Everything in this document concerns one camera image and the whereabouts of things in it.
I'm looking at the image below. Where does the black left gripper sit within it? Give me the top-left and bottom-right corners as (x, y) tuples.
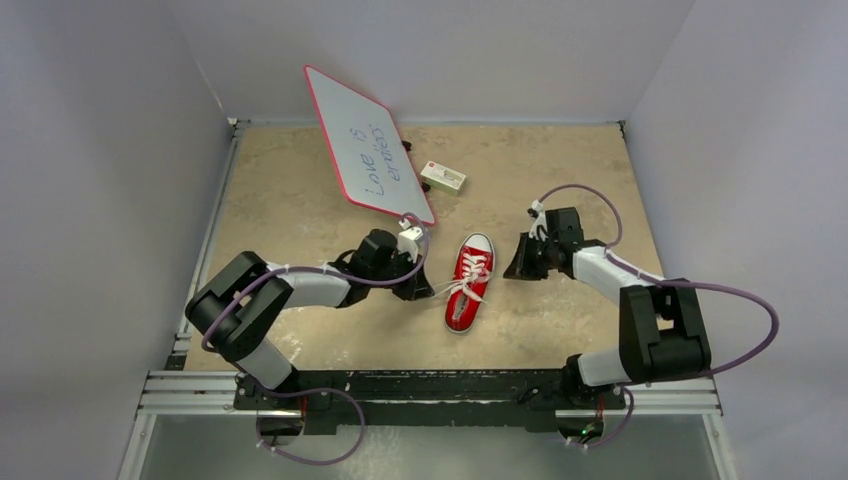
(369, 250), (433, 302)

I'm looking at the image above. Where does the red canvas sneaker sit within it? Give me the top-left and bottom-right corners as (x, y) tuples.
(445, 233), (496, 333)

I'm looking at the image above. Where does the white shoelace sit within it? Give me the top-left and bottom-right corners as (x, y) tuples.
(435, 251), (495, 303)

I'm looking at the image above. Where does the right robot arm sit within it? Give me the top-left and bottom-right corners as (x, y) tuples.
(504, 202), (711, 407)

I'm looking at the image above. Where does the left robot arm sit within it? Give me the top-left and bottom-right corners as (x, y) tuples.
(184, 226), (434, 409)

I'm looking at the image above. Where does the small white green box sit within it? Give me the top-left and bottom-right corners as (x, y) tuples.
(420, 162), (467, 196)

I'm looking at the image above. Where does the pink framed whiteboard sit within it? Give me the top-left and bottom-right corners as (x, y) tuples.
(303, 65), (436, 226)

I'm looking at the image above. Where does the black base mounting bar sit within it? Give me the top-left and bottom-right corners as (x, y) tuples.
(234, 369), (626, 437)

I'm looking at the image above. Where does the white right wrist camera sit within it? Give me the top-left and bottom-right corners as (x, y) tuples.
(528, 200), (549, 241)

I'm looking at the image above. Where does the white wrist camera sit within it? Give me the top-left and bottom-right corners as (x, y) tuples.
(397, 219), (426, 263)
(528, 200), (549, 241)

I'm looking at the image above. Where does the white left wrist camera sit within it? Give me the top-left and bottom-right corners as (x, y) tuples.
(397, 219), (426, 263)

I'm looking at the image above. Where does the aluminium rail frame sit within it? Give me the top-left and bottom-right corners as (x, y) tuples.
(121, 120), (736, 479)

